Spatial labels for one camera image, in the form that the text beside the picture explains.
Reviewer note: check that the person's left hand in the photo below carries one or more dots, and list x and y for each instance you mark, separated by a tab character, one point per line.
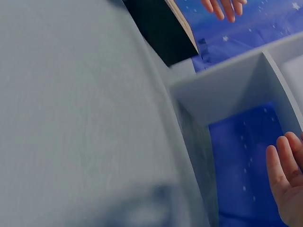
227	7

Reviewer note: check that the person's right hand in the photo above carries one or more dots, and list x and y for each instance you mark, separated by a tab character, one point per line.
287	191

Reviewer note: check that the person's left fingers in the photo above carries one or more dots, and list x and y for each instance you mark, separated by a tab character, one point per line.
228	9

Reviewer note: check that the white divided box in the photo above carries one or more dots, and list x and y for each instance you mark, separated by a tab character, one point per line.
227	94

